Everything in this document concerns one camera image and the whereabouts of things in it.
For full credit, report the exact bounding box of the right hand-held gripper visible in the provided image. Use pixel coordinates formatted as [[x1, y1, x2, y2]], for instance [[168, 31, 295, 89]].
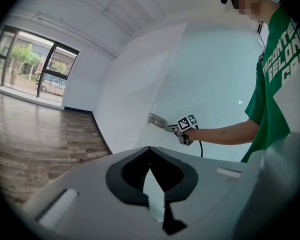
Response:
[[164, 113, 199, 147]]

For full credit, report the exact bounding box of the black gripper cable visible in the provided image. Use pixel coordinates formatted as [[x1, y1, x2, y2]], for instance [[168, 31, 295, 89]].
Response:
[[195, 124, 204, 158]]

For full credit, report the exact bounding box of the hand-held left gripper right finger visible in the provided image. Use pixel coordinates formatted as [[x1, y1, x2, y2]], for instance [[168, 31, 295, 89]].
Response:
[[150, 146, 246, 228]]

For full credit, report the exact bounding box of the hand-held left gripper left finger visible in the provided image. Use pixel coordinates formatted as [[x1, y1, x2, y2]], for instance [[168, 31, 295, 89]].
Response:
[[19, 146, 164, 240]]

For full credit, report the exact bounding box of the parked car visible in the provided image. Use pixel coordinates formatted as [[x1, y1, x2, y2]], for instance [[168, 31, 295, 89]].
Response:
[[39, 80, 66, 97]]

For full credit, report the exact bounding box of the green tree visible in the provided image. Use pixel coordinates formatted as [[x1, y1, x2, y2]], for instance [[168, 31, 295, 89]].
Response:
[[9, 43, 42, 85]]

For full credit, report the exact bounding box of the person in green shirt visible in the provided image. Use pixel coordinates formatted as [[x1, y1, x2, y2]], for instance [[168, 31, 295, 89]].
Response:
[[240, 5, 300, 164]]

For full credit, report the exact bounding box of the large black-framed window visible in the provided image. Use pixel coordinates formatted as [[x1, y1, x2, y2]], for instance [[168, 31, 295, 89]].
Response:
[[0, 25, 80, 108]]

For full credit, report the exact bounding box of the black head camera cable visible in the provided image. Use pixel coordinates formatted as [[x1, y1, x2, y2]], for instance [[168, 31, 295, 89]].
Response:
[[255, 18, 269, 54]]

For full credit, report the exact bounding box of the person's right forearm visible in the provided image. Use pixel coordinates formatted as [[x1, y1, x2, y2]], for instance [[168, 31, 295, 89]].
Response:
[[186, 118, 261, 146]]

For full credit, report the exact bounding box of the white ceiling pipe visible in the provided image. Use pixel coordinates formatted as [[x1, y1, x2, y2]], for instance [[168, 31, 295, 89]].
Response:
[[36, 10, 135, 39]]

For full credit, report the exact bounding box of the person's head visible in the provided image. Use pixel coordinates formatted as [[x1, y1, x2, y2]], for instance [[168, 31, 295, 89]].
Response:
[[231, 0, 281, 24]]

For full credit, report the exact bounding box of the frosted glass door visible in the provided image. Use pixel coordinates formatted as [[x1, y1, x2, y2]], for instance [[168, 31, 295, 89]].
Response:
[[134, 21, 267, 164]]

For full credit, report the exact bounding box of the metal door handle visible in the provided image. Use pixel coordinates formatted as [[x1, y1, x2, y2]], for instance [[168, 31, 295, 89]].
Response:
[[145, 112, 169, 130]]

